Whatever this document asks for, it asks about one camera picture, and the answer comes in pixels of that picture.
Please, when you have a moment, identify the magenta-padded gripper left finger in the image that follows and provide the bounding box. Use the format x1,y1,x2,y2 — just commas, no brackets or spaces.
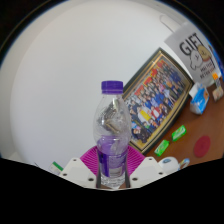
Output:
59,146,101,190

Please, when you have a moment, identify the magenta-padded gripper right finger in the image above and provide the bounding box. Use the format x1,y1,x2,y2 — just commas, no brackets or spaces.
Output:
126,146,168,190

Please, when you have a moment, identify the clear purple-capped water bottle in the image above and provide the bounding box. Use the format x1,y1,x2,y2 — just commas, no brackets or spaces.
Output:
93,80,133,189

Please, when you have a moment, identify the dark framed group picture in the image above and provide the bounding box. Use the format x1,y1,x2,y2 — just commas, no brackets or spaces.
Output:
121,47,194,155

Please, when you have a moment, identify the flat round red coaster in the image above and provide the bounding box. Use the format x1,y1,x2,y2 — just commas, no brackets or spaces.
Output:
193,135,212,159

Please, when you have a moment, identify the blue tissue pack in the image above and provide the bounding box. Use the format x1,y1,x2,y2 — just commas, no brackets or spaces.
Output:
189,82,210,116

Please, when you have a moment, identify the small patterned pouch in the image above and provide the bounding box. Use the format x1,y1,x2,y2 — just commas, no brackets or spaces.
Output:
212,86,224,103

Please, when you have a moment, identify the colourful puzzle cube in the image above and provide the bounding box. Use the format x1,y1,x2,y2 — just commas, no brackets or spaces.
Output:
212,72,222,83

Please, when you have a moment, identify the white paper gift bag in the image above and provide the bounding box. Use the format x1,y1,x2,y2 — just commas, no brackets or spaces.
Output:
163,22,223,88

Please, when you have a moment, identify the blue detergent bottle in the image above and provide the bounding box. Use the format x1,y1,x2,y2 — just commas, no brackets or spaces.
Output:
204,34,224,78

